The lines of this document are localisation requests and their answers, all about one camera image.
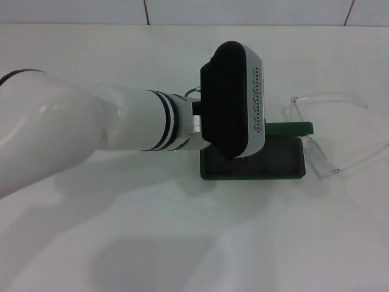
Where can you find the clear white glasses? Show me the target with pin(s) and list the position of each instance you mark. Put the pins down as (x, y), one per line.
(317, 152)

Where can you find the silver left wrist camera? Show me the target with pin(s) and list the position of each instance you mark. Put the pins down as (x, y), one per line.
(225, 100)

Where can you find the green glasses case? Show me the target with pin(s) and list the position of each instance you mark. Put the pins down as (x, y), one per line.
(273, 165)

